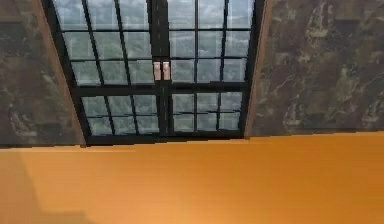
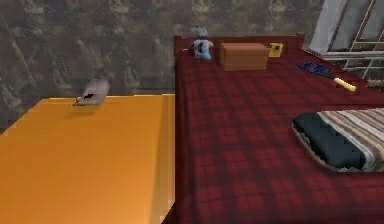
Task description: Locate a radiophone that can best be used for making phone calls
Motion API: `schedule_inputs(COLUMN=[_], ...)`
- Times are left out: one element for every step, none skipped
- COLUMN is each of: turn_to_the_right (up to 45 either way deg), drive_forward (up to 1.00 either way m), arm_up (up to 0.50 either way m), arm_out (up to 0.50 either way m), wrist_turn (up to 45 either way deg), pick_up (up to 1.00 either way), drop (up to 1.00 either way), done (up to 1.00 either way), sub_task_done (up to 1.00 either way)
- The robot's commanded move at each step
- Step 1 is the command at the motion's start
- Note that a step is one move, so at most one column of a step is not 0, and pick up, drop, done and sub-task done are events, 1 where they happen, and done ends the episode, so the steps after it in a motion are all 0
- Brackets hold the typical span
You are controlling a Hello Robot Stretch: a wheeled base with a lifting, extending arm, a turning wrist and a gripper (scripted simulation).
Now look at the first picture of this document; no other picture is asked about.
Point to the black framed glass door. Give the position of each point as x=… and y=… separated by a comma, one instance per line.
x=110, y=90
x=206, y=88

